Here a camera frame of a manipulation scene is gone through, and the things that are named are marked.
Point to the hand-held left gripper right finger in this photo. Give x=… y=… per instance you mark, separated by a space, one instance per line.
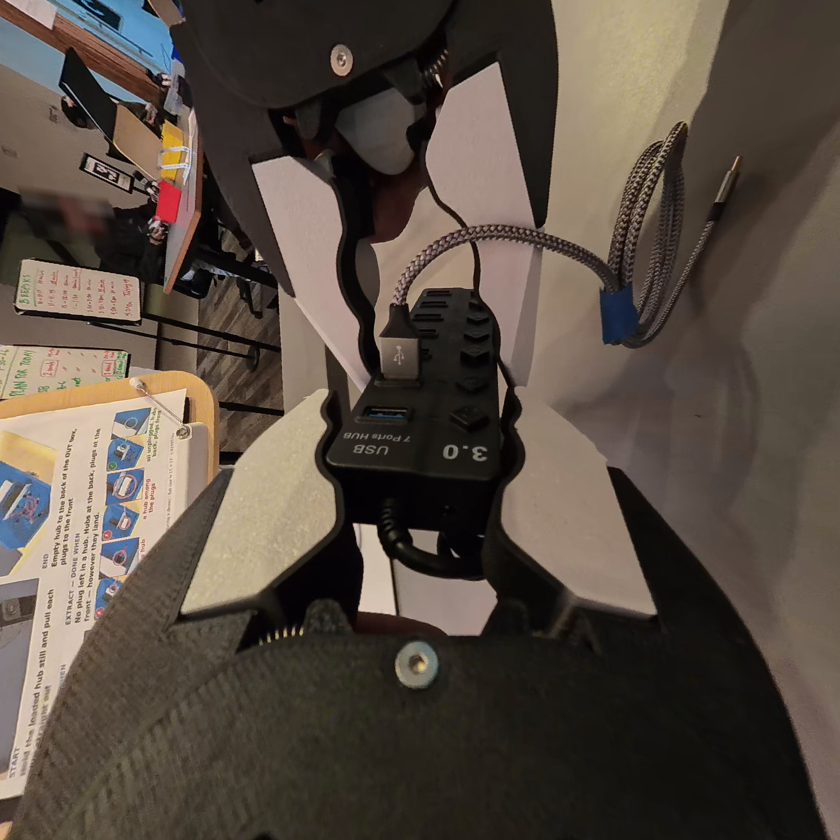
x=577 y=525

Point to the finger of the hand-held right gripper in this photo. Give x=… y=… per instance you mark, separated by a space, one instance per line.
x=485 y=164
x=295 y=223

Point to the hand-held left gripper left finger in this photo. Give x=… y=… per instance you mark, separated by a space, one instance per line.
x=262 y=512

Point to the black seven-port usb hub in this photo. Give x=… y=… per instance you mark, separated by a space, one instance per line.
x=420 y=472

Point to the black office chair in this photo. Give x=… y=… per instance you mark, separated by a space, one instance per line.
x=229 y=275

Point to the black whiteboard stand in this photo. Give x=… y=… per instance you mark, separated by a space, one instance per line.
x=197 y=331
x=249 y=407

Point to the grey office desk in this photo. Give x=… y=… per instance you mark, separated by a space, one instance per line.
x=180 y=249

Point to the small red tray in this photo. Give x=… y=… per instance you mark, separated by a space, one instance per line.
x=169 y=200

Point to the yellow plastic bin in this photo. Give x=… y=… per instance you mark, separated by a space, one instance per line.
x=172 y=141

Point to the wooden column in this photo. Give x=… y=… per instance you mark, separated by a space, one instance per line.
x=111 y=49

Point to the beige document stand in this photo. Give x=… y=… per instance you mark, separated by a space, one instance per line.
x=134 y=141

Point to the black document stand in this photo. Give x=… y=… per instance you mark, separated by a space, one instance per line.
x=88 y=98

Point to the black white marker sign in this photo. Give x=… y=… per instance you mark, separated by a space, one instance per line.
x=106 y=172

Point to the whiteboard with red underlines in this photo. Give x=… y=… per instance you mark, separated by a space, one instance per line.
x=72 y=292

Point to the whiteboard with green writing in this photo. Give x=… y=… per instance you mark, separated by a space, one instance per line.
x=59 y=374

